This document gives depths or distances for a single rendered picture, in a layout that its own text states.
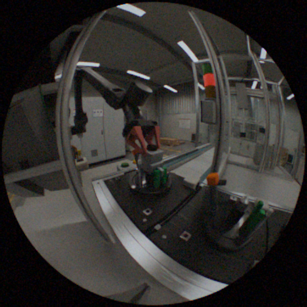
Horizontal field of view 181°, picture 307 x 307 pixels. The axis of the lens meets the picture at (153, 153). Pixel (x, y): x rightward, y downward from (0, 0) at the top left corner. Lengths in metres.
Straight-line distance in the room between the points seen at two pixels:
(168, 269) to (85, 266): 0.22
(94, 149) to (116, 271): 3.20
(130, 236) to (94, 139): 3.14
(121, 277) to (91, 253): 0.10
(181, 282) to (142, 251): 0.09
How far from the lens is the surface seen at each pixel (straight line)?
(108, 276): 0.31
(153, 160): 0.24
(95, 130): 3.25
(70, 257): 0.36
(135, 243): 0.21
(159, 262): 0.19
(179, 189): 0.30
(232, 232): 0.21
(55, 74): 0.19
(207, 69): 0.41
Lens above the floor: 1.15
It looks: 16 degrees down
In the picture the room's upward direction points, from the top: straight up
